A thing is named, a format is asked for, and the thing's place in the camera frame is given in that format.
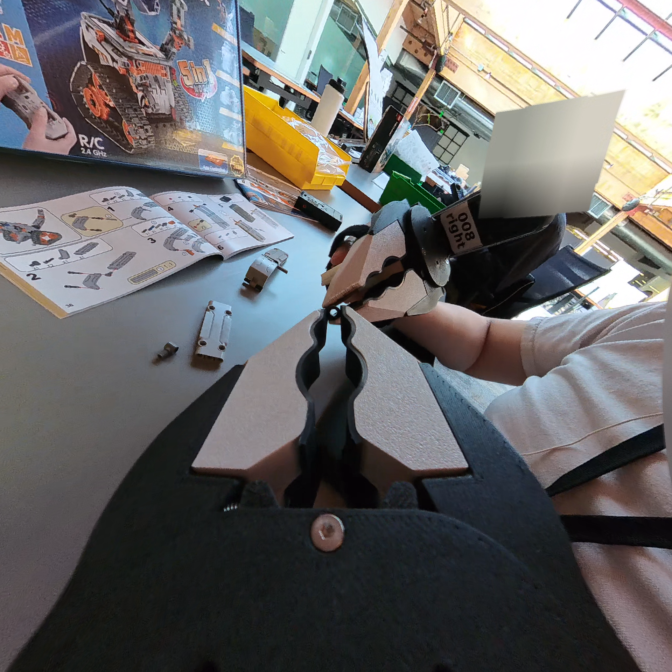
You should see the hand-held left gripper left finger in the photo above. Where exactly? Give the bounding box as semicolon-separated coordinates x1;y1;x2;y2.
191;309;329;507

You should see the white bottle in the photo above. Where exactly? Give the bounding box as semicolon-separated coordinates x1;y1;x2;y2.
311;78;347;138

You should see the wooden workbench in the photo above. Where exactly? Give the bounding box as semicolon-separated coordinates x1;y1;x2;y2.
241;42;368;132

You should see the green bin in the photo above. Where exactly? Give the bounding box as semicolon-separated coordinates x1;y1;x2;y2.
379;155;447;213

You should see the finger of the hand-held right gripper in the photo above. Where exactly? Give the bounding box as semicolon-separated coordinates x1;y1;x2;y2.
321;233;407;310
354;269;447;323

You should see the grey curved toy part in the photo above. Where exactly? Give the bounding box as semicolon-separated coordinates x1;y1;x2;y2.
243;248;289;293

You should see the black carton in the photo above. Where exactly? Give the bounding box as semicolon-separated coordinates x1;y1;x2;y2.
359;105;405;173

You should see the yellow plastic bin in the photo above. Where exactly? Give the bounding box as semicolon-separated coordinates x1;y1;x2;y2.
243;84;352;191

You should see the person's right forearm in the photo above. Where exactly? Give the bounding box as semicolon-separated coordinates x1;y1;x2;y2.
388;300;533;388

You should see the printed manual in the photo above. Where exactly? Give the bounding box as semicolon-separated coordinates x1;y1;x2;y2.
235;165;316;216

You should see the instruction booklet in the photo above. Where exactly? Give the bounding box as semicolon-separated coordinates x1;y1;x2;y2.
0;186;295;319

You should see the black strap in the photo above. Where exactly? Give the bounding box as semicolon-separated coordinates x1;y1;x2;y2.
559;513;672;550
546;424;666;497

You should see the grey toy panel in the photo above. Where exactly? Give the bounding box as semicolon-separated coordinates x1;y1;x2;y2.
194;300;233;364

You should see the person's white shirt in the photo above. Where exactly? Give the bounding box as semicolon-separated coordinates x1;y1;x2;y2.
483;302;672;672

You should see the grey desk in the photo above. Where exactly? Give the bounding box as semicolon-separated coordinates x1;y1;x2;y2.
0;149;421;670

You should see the clear plastic bag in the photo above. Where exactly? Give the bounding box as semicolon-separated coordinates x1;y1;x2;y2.
286;117;350;176

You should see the blue toy robot box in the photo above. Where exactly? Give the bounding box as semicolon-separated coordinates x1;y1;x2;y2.
0;0;247;179

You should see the black rectangular device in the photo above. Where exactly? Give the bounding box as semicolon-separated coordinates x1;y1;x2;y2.
294;191;344;232

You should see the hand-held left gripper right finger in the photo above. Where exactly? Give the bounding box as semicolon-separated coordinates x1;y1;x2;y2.
341;306;469;507

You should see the person's right hand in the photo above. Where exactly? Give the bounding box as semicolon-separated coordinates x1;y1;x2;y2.
330;243;364;270

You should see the white perforated sheet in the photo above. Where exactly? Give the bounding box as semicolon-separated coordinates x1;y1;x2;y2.
399;128;442;174

